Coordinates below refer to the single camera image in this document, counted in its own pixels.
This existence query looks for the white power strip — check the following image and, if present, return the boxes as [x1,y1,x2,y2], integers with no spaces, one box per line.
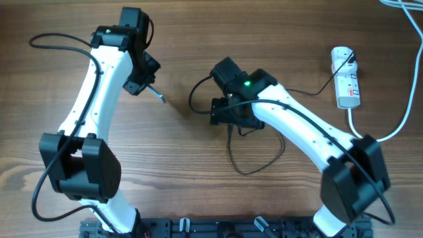
[331,46,360,109]

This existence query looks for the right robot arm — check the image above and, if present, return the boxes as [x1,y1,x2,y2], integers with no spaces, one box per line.
[210,57,395,237]

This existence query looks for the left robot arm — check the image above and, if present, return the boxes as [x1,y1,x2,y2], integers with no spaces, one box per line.
[39,7,160,237]

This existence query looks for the black USB charger cable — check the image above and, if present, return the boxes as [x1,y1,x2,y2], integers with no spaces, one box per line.
[227,50,358,176]

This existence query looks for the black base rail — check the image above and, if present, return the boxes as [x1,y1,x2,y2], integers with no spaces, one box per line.
[79,217,374,238]

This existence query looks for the white power strip cord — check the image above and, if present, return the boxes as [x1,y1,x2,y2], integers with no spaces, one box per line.
[346,0,423,143]

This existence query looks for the turquoise screen smartphone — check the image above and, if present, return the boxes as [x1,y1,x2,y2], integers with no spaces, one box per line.
[147,85,166,103]

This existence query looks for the white cables top corner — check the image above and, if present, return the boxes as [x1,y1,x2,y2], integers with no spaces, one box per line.
[379,0,423,12]

